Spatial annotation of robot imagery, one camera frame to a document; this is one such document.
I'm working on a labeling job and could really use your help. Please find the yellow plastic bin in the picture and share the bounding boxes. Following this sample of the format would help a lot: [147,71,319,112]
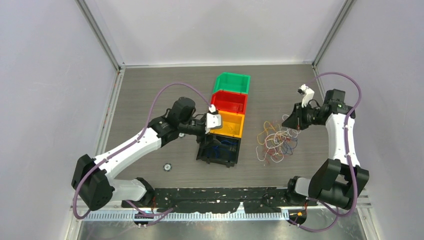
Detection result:
[210,111,245,139]

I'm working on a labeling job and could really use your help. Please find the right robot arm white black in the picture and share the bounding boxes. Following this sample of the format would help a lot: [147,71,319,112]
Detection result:
[282,85,369,210]

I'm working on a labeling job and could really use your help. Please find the black plastic bin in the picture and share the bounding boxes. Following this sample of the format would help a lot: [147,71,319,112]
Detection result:
[196,133,242,168]

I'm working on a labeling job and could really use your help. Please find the green plastic bin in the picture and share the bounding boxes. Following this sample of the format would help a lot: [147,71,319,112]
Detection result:
[212,72,251,94]

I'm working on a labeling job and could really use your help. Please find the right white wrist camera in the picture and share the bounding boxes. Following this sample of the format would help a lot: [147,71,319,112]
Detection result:
[297,84,315,108]

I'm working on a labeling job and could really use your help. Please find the red plastic bin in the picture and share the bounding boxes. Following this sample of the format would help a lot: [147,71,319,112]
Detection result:
[210,90,248,115]

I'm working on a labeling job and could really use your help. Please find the multicolour wire bundle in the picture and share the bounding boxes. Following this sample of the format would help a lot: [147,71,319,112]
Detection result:
[255,114,302,164]

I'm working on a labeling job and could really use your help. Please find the blue wire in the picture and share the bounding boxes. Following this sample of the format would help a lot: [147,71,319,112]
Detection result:
[205,139,239,160]

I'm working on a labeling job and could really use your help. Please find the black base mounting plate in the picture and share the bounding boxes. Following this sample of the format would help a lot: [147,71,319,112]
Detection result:
[134,187,306,214]

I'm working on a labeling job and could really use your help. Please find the lone round disc front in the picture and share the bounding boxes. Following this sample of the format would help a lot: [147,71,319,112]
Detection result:
[163,163,172,172]

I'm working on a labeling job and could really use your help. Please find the aluminium frame rail front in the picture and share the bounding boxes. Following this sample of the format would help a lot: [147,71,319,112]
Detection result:
[69,188,372,222]

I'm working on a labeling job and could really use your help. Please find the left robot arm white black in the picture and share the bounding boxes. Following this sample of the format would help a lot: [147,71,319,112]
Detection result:
[71,97,223,211]

